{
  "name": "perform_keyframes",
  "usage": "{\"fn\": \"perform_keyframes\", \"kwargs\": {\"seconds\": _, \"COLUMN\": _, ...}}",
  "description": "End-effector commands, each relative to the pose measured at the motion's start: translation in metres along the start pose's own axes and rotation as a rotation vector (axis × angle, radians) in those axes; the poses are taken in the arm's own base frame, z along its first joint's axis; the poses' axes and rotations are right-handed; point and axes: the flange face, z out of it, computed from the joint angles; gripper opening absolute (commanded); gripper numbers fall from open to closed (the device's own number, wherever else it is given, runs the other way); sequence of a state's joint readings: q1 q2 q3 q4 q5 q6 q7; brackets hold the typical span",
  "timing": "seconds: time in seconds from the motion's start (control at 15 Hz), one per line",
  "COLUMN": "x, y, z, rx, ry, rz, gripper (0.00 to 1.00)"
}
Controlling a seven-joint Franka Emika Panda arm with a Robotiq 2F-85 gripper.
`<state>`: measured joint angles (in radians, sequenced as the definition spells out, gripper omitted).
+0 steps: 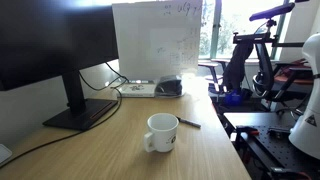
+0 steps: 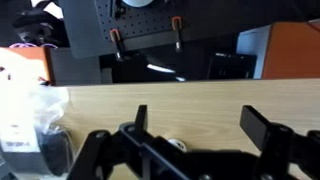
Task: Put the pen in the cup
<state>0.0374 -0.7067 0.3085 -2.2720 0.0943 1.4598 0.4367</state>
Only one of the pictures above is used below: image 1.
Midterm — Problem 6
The small black bracket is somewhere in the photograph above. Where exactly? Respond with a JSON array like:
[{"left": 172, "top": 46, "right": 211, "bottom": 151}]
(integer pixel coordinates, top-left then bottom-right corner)
[{"left": 267, "top": 126, "right": 292, "bottom": 139}]

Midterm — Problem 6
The white flat device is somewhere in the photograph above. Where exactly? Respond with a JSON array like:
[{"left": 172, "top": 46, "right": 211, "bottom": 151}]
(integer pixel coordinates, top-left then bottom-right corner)
[{"left": 0, "top": 143, "right": 13, "bottom": 166}]

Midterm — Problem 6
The black pen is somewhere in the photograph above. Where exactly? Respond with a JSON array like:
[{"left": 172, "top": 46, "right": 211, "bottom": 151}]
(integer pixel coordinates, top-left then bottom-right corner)
[{"left": 175, "top": 116, "right": 202, "bottom": 129}]

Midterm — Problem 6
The black computer monitor screen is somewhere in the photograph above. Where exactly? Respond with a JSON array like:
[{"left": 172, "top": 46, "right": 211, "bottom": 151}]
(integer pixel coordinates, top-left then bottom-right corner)
[{"left": 0, "top": 0, "right": 120, "bottom": 92}]

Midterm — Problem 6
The long black desk cable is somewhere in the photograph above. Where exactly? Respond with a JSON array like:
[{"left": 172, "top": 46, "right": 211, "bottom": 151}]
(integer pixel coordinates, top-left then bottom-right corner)
[{"left": 0, "top": 87, "right": 123, "bottom": 168}]

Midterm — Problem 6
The black orange clamp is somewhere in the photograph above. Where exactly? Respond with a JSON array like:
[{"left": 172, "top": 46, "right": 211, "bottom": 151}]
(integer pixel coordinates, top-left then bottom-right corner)
[{"left": 235, "top": 125, "right": 260, "bottom": 137}]

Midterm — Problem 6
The red brown seat cushion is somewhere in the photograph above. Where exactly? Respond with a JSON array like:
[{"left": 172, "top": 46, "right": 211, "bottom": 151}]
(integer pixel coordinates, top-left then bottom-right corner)
[{"left": 274, "top": 58, "right": 315, "bottom": 85}]

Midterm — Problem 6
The white whiteboard with writing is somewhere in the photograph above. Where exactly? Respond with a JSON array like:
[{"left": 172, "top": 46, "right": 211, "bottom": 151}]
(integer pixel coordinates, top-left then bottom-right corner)
[{"left": 111, "top": 0, "right": 204, "bottom": 82}]

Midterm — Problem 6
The black jacket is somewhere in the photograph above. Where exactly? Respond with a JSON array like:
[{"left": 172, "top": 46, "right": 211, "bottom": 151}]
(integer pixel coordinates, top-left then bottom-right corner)
[{"left": 222, "top": 42, "right": 254, "bottom": 93}]

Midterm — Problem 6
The black office chair purple headrest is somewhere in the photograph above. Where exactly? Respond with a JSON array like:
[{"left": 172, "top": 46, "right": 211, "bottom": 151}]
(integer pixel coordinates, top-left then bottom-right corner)
[{"left": 232, "top": 2, "right": 314, "bottom": 103}]

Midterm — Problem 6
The white ceramic mug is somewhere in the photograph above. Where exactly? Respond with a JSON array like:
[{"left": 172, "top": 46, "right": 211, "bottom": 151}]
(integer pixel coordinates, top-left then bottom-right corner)
[{"left": 143, "top": 112, "right": 180, "bottom": 154}]

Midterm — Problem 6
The black perforated breadboard table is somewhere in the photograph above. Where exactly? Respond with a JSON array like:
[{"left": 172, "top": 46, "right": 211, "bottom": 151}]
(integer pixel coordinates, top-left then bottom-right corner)
[{"left": 223, "top": 111, "right": 320, "bottom": 180}]

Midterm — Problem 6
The black monitor cable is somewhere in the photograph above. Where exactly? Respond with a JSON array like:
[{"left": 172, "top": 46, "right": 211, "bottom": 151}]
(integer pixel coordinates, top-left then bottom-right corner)
[{"left": 78, "top": 62, "right": 130, "bottom": 92}]

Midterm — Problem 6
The white flat box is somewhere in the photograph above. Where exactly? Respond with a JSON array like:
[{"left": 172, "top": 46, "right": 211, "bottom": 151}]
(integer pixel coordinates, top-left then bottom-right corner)
[{"left": 117, "top": 79, "right": 158, "bottom": 98}]

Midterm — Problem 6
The black monitor stand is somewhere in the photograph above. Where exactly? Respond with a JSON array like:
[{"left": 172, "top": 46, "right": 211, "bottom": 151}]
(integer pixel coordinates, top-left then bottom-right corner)
[{"left": 42, "top": 69, "right": 119, "bottom": 131}]

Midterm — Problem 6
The black chair armrest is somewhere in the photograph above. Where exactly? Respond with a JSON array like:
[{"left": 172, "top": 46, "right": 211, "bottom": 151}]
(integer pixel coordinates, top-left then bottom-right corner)
[{"left": 198, "top": 59, "right": 231, "bottom": 85}]

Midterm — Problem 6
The blue plastic object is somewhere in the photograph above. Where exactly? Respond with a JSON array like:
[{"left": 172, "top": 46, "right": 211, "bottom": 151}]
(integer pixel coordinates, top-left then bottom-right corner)
[{"left": 223, "top": 88, "right": 244, "bottom": 107}]

